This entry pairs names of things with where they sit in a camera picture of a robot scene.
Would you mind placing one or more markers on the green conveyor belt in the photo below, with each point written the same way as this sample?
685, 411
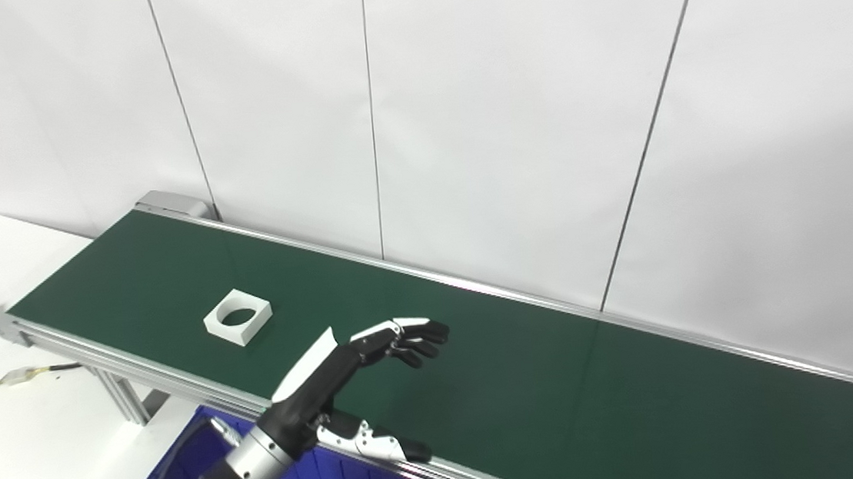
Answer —
564, 397
172, 202

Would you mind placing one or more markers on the white square part round hole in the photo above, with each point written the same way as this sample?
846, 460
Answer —
230, 330

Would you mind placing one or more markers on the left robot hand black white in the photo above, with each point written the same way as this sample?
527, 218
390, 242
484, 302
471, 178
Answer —
316, 384

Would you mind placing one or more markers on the aluminium conveyor leg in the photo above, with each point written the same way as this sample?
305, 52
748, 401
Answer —
124, 397

